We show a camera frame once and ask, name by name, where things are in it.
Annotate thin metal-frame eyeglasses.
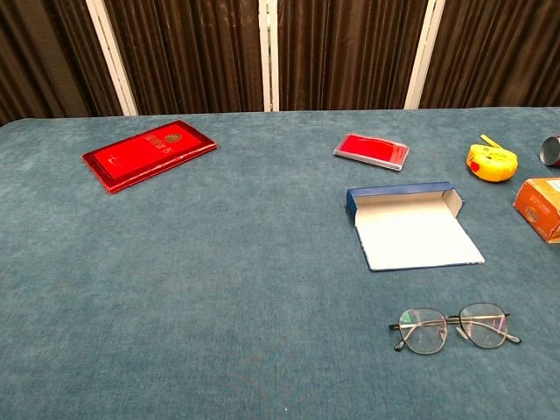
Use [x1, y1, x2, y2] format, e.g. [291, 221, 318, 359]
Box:
[388, 302, 522, 354]

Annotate blue table cloth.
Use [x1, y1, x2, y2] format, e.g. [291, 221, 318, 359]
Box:
[0, 107, 560, 420]

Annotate small red white packet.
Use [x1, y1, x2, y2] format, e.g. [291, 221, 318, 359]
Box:
[332, 132, 410, 172]

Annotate red certificate booklet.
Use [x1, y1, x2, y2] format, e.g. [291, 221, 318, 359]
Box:
[81, 119, 219, 195]

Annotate dark brown curtain panel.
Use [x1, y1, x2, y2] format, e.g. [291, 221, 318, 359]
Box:
[277, 0, 428, 111]
[0, 0, 126, 128]
[102, 0, 265, 117]
[419, 0, 560, 110]

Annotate yellow tape measure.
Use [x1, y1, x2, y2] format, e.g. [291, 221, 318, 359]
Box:
[465, 134, 520, 183]

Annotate orange carton box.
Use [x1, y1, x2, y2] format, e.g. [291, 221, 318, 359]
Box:
[512, 177, 560, 245]

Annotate red soda can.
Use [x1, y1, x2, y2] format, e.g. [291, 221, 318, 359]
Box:
[538, 136, 560, 169]

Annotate white screen frame post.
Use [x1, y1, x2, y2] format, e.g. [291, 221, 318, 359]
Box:
[402, 0, 446, 110]
[258, 0, 280, 113]
[85, 0, 139, 117]

